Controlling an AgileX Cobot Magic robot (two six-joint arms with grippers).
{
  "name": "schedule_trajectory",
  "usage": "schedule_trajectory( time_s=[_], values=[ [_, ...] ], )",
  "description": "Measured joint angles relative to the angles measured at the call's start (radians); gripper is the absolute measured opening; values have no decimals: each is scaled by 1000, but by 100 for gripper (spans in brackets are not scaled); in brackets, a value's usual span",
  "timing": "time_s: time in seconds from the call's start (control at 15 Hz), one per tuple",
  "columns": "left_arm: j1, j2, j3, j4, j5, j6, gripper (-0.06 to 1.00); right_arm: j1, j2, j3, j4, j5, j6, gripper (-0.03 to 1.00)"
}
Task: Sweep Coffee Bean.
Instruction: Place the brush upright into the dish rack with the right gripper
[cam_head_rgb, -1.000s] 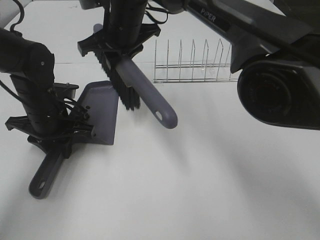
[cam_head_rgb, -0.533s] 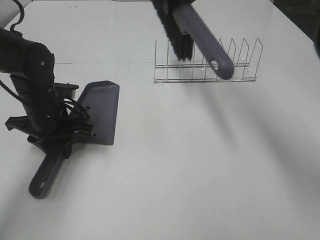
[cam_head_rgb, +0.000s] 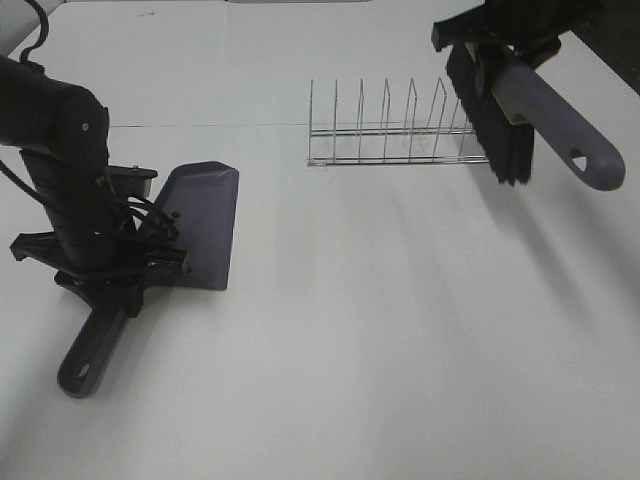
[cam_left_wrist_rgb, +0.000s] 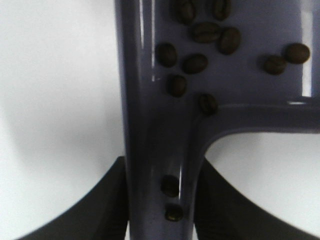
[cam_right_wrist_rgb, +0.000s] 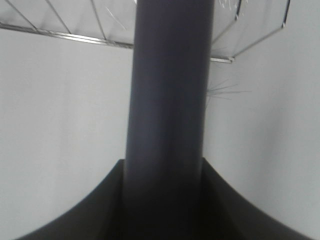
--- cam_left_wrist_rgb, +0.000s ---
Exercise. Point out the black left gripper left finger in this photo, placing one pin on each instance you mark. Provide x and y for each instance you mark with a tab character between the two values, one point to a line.
102	214

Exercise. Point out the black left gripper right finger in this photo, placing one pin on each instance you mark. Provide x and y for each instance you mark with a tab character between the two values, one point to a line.
223	213

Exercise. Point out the grey plastic dustpan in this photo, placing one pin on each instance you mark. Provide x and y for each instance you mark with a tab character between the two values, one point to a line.
153	85

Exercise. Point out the pile of coffee beans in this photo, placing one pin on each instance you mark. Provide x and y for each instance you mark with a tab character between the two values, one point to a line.
253	111

